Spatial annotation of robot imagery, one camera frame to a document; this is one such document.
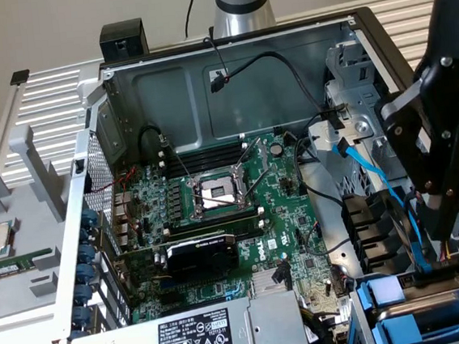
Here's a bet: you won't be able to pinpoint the black cable with connector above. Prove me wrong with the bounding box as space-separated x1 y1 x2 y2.
205 44 351 142

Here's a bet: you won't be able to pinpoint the blue SATA wire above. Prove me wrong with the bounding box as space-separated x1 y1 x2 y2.
401 189 436 277
331 133 407 219

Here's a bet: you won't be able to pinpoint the red yellow power wire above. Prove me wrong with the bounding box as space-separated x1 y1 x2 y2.
438 239 454 263

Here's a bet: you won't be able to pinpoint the black angled connector cable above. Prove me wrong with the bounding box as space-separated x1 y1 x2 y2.
270 260 294 293

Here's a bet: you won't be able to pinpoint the CPU socket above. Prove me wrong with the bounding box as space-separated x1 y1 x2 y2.
183 164 259 223

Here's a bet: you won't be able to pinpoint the hard drive in blue caddy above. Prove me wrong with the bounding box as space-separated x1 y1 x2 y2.
343 251 459 344

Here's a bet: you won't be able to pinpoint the thin black tied wire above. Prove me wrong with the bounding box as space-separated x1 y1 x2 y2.
201 24 233 85

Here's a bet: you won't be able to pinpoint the blue slot clip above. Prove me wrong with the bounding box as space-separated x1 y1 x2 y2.
81 207 98 227
75 262 99 286
71 305 93 330
73 282 95 306
77 241 97 265

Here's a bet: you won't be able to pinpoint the yellow black sleeved wires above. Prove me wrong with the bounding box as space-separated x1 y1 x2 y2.
301 305 347 344

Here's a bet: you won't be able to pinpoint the black graphics card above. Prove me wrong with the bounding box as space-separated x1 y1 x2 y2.
112 230 243 289

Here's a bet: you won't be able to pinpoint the thin black red-tipped wire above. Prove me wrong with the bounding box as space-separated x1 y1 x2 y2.
301 216 354 256

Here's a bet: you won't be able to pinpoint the thin red wire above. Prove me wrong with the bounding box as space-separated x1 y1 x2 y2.
91 166 143 239

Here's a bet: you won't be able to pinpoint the metal locking lever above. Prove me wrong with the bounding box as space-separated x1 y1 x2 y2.
159 131 193 185
239 167 268 202

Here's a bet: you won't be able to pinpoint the black looped cable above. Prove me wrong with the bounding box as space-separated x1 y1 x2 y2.
138 122 173 165

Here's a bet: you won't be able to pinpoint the black box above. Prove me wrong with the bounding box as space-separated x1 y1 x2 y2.
97 18 151 64

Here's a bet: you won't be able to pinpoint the grey parts rack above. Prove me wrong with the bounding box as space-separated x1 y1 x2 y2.
0 121 87 325

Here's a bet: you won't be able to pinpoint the green motherboard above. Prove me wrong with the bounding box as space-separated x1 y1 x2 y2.
104 124 361 344

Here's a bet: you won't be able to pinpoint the open PC case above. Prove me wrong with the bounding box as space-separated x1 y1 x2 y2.
20 0 459 344

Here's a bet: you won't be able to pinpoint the metal socket cover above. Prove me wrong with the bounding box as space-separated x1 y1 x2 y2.
230 135 272 177

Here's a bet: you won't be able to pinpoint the black RAM slot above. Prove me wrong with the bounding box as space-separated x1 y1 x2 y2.
162 141 249 165
159 151 250 179
165 217 267 246
162 207 266 232

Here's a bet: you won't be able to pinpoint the empty blue disk carrier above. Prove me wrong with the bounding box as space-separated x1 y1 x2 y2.
368 307 459 344

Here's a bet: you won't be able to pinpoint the grey metal drive cage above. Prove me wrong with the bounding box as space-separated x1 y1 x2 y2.
318 36 422 189

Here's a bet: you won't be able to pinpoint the green RAM stick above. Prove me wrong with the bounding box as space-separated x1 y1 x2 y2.
0 248 55 278

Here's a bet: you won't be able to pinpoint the thin black hanging cable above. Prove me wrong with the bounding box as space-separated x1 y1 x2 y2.
181 0 206 39

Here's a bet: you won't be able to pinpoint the black plastic fan shroud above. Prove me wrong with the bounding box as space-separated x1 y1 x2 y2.
339 187 414 279

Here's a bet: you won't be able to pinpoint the silver finned heat sink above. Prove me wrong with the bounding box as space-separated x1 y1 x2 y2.
250 270 295 299

